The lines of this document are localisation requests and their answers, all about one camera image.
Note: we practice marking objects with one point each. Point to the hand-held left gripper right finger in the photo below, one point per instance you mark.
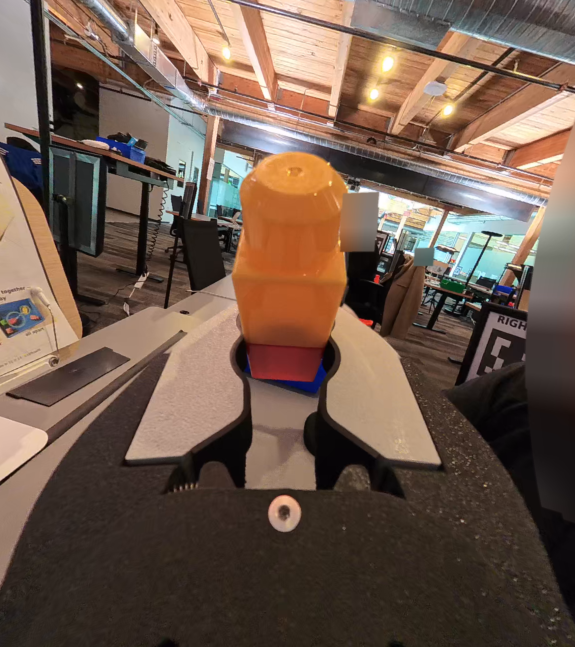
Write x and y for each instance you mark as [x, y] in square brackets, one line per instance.
[373, 404]

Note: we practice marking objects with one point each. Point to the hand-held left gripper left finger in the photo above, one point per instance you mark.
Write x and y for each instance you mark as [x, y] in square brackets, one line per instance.
[191, 404]

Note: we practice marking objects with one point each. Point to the blue plastic bin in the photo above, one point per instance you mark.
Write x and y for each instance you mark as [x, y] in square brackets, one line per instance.
[307, 386]

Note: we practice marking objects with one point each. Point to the red toy block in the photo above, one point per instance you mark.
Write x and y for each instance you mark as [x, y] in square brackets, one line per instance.
[282, 361]

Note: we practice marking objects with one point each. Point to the yellow toy block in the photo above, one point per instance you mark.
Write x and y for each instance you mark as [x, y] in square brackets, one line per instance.
[287, 252]

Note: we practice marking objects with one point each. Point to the tan coat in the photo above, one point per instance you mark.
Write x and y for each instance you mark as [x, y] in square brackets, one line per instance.
[404, 303]

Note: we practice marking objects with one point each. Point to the black office chair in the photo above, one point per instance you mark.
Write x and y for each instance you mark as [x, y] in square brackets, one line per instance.
[363, 288]

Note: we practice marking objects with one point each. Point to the black flat plate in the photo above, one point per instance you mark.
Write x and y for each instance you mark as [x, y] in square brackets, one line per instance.
[65, 376]

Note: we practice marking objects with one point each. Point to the wooden office desk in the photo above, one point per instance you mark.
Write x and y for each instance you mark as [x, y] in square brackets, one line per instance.
[444, 294]

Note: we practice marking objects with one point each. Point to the white power strip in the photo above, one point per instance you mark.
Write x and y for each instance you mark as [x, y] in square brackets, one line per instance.
[138, 283]

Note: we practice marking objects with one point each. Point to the framed marker floor sign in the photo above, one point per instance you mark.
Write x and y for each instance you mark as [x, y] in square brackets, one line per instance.
[500, 349]

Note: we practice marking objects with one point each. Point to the green storage bin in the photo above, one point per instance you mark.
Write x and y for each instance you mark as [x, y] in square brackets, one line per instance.
[453, 284]

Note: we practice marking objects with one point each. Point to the black flat panel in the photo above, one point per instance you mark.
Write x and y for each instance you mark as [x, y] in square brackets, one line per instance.
[204, 258]

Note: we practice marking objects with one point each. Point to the thin black pole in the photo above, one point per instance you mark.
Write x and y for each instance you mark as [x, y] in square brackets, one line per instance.
[176, 247]

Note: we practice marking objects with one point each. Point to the black floor lamp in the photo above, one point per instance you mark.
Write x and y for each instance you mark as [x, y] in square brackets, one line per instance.
[492, 233]

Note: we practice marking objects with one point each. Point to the dark framed floor sign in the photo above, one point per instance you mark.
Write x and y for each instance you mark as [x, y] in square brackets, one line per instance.
[77, 202]

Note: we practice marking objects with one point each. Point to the wooden standing desk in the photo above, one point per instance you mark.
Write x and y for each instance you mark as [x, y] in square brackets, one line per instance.
[136, 174]

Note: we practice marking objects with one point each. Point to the printed instruction sign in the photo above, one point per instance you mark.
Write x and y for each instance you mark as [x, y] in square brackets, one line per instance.
[4, 252]

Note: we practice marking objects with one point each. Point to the blue storage box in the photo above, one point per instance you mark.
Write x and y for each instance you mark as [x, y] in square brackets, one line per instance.
[120, 150]

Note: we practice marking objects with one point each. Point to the blue striped jacket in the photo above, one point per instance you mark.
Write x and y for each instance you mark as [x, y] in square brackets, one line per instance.
[24, 172]

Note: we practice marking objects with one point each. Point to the ceiling light bulb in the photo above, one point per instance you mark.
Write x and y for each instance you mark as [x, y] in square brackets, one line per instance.
[387, 63]
[373, 93]
[226, 52]
[448, 108]

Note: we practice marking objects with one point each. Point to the white ceiling disc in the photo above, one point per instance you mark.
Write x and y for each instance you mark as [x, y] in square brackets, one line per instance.
[435, 88]

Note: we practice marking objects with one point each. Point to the silver ceiling air duct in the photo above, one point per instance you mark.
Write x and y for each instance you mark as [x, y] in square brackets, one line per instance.
[267, 108]

